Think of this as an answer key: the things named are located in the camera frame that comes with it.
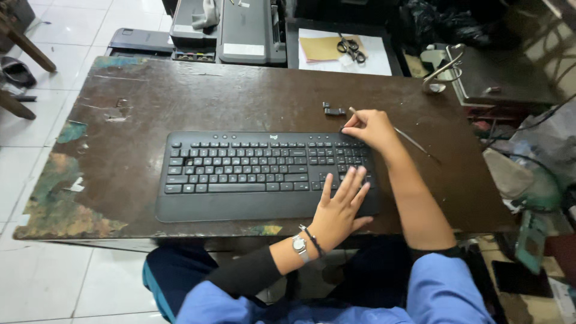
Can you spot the clear plastic bag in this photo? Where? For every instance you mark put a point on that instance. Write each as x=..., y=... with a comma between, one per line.
x=551, y=135

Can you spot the black phone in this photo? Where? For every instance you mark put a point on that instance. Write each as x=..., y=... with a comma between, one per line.
x=522, y=279

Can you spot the wooden chair legs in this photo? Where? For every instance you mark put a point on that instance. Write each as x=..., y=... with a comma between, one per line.
x=27, y=45

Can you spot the grey printer with ink tanks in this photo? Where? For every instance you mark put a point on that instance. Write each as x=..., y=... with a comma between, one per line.
x=191, y=31

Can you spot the black flat printer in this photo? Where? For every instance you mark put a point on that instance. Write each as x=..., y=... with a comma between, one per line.
x=137, y=44

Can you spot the black computer keyboard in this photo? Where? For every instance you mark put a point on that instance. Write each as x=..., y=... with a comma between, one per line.
x=252, y=180

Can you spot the white paper sheet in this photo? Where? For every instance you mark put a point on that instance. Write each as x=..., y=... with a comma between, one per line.
x=373, y=63

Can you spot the dark metal case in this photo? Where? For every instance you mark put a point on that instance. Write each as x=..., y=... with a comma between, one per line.
x=504, y=76

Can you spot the person's dark blue trousers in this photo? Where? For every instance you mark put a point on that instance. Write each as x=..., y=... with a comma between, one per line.
x=173, y=274

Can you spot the person's blue shirt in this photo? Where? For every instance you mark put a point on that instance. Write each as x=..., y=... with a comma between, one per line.
x=441, y=292

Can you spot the green circuit board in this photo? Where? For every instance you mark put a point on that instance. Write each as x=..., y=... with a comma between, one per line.
x=531, y=240

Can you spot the person's left hand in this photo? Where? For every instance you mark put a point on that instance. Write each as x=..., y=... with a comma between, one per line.
x=337, y=216

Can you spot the person's right hand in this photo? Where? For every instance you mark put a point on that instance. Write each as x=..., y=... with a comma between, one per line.
x=373, y=128

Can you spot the dark sandal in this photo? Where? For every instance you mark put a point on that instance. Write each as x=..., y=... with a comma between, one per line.
x=18, y=72

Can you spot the yellow paper envelope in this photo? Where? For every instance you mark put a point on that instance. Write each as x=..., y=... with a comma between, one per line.
x=321, y=48

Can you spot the silver wristwatch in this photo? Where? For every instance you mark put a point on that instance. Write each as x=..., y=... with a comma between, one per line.
x=299, y=246

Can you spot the grey cloth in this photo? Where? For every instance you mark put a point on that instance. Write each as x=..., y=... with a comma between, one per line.
x=206, y=15

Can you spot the large grey printer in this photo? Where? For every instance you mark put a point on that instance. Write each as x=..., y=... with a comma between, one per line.
x=249, y=31

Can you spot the black side table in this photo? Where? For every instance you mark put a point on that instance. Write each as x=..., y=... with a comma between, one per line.
x=292, y=45

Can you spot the thin metal pick tool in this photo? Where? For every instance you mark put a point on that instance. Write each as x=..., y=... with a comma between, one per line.
x=411, y=140

